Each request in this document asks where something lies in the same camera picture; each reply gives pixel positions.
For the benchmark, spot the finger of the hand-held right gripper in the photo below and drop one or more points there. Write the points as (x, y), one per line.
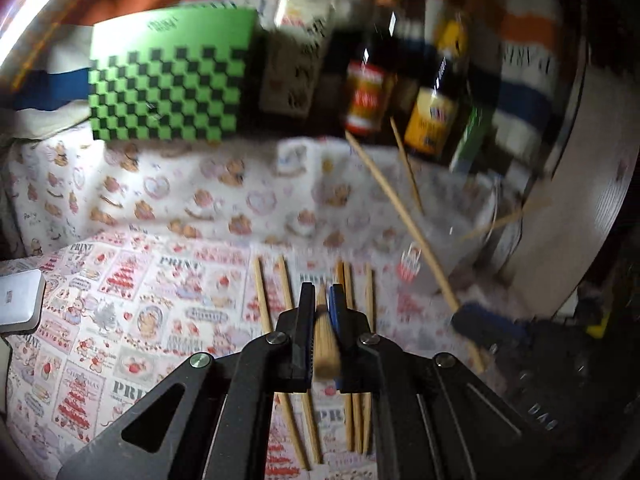
(485, 324)

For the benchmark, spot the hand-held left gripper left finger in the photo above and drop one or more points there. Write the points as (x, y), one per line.
(303, 332)

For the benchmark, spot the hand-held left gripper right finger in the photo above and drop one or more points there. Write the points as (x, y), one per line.
(334, 321)

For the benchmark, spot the clear plastic jar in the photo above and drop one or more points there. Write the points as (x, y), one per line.
(465, 250)

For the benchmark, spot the patchwork print cloth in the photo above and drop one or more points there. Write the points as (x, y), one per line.
(150, 320)

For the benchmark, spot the bear print cloth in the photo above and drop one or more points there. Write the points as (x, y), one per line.
(200, 190)

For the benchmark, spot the small green carton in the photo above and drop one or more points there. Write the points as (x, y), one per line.
(470, 140)

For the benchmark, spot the yellow-labelled dark sauce bottle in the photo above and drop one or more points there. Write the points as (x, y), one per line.
(435, 110)

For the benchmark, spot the red-capped dark sauce bottle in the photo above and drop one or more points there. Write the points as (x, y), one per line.
(372, 75)

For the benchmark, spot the clear bottle with white label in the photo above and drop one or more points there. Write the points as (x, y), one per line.
(295, 60)

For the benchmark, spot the white desk lamp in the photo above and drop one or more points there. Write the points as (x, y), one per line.
(17, 300)

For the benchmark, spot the green checkered box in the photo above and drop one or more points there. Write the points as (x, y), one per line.
(165, 75)

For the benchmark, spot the striped cloth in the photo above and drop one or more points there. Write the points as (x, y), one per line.
(527, 30)

